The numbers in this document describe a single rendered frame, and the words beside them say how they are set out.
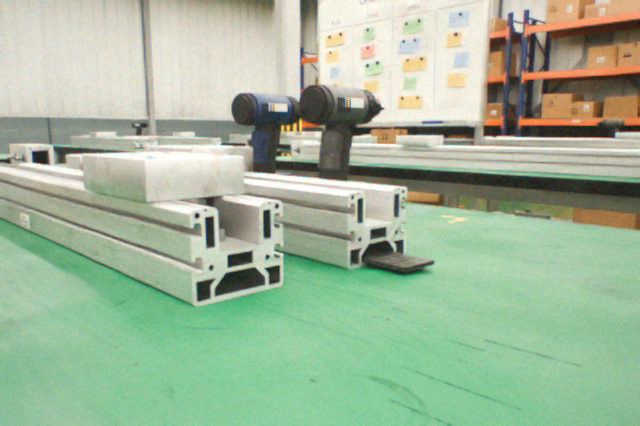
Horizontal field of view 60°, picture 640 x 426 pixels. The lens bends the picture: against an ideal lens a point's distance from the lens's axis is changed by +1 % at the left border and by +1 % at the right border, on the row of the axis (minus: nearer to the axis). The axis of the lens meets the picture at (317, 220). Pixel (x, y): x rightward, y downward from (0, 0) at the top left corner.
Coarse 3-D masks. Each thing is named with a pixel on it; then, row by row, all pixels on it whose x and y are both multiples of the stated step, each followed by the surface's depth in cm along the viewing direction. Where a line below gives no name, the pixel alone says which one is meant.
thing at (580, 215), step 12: (372, 132) 550; (384, 132) 538; (396, 132) 531; (408, 192) 477; (420, 192) 473; (432, 204) 473; (576, 216) 385; (588, 216) 378; (600, 216) 372; (612, 216) 366; (624, 216) 360; (636, 216) 356; (636, 228) 359
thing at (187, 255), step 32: (0, 192) 94; (32, 192) 80; (64, 192) 70; (96, 192) 62; (32, 224) 82; (64, 224) 71; (96, 224) 63; (128, 224) 56; (160, 224) 53; (192, 224) 47; (224, 224) 56; (256, 224) 52; (96, 256) 64; (128, 256) 57; (160, 256) 54; (192, 256) 47; (224, 256) 49; (256, 256) 52; (160, 288) 52; (192, 288) 48; (224, 288) 52; (256, 288) 52
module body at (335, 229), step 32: (256, 192) 71; (288, 192) 67; (320, 192) 62; (352, 192) 60; (384, 192) 65; (288, 224) 69; (320, 224) 63; (352, 224) 60; (384, 224) 64; (320, 256) 64; (352, 256) 62
